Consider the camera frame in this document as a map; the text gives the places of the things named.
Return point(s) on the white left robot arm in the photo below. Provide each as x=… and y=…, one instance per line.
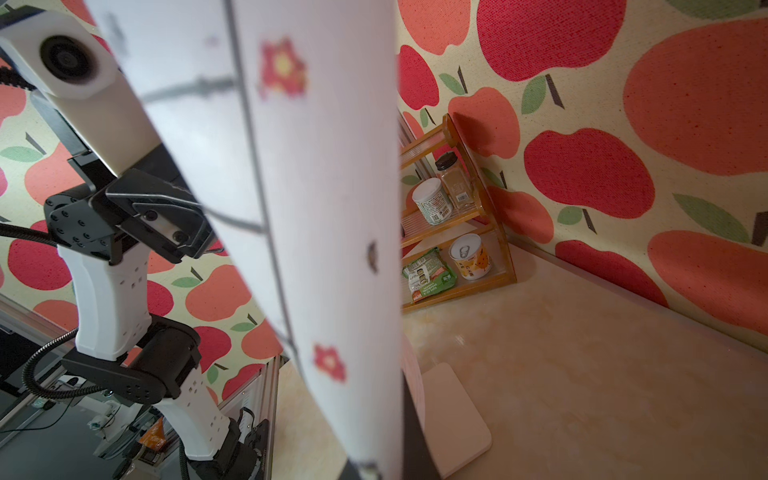
x=105, y=229

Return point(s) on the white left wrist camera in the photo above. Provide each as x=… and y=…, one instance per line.
x=83, y=83

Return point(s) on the restaurant special menu sheet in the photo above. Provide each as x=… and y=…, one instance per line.
x=410, y=368

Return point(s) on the black capped glass jar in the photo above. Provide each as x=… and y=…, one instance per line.
x=454, y=179

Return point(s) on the white dotted menu sheet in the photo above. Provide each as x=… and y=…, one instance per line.
x=281, y=117

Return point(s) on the green snack packet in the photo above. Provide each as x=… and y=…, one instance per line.
x=428, y=275

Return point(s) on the left white rack box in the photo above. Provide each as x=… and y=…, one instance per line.
x=455, y=432

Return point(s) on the wooden spice shelf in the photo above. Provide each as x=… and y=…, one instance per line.
x=478, y=218

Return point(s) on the white lidded jar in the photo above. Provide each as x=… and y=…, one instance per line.
x=432, y=201

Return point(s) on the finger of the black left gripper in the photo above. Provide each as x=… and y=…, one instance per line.
x=162, y=213

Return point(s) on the pull tab tin can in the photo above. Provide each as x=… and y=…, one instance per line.
x=470, y=256

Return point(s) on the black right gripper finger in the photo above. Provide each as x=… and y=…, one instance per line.
x=417, y=460

